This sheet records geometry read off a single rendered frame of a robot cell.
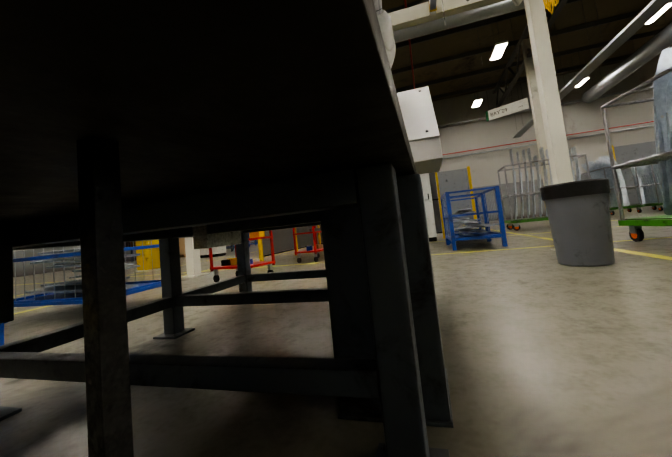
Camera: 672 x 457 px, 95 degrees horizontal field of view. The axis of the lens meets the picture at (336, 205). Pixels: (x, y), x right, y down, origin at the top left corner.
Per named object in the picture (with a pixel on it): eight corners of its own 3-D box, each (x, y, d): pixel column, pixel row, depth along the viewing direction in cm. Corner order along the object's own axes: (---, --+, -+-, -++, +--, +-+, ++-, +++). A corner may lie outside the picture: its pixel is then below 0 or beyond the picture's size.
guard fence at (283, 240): (318, 249, 917) (312, 182, 933) (323, 248, 913) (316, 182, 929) (256, 265, 588) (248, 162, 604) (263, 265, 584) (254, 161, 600)
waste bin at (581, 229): (543, 261, 308) (532, 189, 313) (603, 257, 293) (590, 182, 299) (564, 269, 259) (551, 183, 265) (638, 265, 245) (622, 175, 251)
